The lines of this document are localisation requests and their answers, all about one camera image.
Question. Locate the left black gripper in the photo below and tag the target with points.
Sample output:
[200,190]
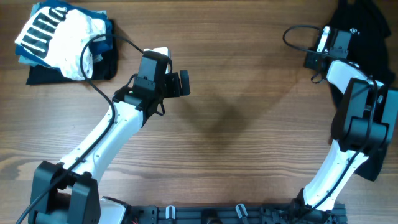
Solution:
[176,88]

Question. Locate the black polo shirt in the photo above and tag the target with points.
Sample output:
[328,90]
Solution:
[368,49]

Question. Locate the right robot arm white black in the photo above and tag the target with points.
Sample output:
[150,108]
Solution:
[363,125]

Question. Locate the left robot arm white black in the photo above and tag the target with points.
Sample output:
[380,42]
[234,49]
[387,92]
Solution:
[67,192]

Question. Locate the black folded garment bottom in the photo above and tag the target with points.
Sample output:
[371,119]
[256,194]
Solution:
[105,57]

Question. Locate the blue folded shirt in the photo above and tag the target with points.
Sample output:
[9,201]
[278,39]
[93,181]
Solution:
[102,43]

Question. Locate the white black printed folded shirt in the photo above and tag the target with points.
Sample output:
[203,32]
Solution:
[58,37]

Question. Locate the light grey folded garment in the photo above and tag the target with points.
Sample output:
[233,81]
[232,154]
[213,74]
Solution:
[26,60]

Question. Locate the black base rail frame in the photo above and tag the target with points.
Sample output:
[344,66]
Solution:
[238,214]

